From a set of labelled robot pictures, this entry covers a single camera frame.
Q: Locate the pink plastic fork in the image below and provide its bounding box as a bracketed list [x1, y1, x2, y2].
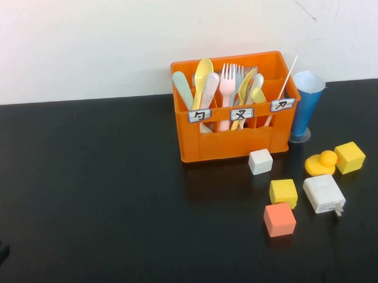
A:
[216, 62, 239, 132]

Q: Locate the yellow plastic fork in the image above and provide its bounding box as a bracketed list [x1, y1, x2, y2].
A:
[228, 67, 260, 131]

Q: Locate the orange plastic cutlery holder crate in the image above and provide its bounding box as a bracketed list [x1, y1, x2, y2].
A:
[169, 50, 304, 164]

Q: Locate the white paper label spoon character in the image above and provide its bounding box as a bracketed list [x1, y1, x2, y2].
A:
[187, 109, 213, 125]

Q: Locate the yellow plastic spoon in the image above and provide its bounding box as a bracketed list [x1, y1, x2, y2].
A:
[191, 58, 217, 111]

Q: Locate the white foam cube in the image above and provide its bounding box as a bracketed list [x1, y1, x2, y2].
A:
[248, 148, 274, 176]

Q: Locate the white paper label fork character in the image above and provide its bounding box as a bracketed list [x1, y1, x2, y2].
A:
[230, 106, 254, 122]

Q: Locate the orange foam cube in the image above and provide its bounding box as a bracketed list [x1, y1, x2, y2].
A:
[263, 201, 297, 238]

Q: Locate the yellow foam cube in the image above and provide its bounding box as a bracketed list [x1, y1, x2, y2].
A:
[333, 141, 367, 176]
[269, 178, 299, 210]

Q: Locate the light blue plastic fork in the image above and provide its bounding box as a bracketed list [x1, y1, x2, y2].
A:
[229, 64, 247, 112]

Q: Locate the white paper label knife character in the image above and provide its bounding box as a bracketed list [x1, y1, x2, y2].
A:
[269, 97, 296, 112]

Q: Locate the white power adapter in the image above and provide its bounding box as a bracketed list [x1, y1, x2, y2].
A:
[302, 173, 348, 219]

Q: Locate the yellow rubber duck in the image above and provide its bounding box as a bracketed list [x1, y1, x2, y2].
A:
[304, 150, 339, 177]

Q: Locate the thin white plastic stick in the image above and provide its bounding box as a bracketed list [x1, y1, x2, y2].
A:
[260, 54, 301, 127]

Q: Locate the blue cone cup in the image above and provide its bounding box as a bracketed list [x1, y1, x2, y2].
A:
[286, 69, 329, 144]

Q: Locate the mint green cutlery handle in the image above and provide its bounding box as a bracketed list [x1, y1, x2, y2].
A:
[171, 71, 196, 113]

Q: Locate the pale pink cutlery handle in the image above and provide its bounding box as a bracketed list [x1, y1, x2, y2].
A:
[199, 71, 223, 134]

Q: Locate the pale yellow cutlery handle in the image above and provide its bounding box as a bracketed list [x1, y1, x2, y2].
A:
[250, 86, 268, 104]

